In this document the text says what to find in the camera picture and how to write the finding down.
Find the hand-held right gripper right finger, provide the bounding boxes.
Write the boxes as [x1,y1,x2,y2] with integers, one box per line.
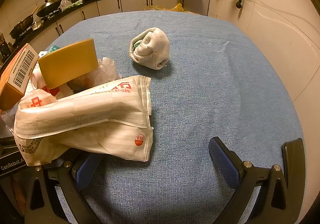
[209,136,292,224]

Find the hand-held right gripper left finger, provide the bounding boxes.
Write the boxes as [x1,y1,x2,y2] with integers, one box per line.
[24,154,104,224]

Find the white plastic bag red print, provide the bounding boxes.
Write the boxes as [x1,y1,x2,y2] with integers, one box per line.
[14,75,154,167]

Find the orange barcode box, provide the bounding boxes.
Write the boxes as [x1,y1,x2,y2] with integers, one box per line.
[0,43,39,112]

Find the clear plastic bag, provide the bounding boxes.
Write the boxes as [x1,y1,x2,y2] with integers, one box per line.
[67,57,123,92]

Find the yellow sponge block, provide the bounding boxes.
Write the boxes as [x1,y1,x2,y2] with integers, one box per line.
[38,38,99,89]

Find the white towel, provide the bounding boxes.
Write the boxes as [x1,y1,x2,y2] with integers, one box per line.
[129,28,170,71]

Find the dark flat device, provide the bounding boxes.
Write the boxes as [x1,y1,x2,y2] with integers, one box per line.
[281,138,307,189]

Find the blue tablecloth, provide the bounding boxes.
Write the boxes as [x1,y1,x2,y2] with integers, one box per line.
[37,10,304,224]

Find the black frying pan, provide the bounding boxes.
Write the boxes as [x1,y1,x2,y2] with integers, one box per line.
[9,5,39,39]

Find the black gas stove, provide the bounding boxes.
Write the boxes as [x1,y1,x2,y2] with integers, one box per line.
[11,11,63,39]

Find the wok with lid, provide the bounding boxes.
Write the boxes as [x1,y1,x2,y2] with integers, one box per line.
[36,0,70,18]

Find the yellow plastic bag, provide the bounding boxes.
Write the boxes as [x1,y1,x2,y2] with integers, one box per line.
[144,3,200,16]

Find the green cloth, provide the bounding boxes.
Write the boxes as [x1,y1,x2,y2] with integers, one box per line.
[60,0,84,12]

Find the white base cabinets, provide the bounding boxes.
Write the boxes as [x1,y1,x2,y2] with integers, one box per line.
[25,0,210,47]

